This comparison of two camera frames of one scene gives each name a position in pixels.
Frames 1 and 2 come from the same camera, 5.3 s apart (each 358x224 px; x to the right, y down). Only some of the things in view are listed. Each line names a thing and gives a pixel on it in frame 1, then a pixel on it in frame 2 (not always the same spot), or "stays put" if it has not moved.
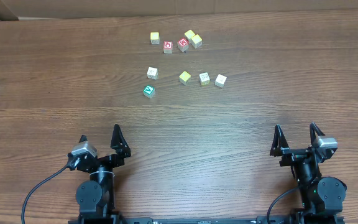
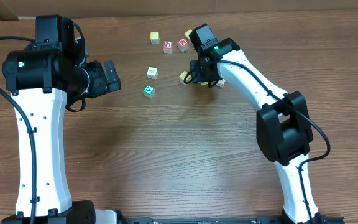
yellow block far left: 155,38 stays put
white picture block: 152,73 stays put
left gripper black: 105,160 → 105,79
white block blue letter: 220,80 stays put
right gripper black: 298,156 → 197,73
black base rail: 204,220 stays put
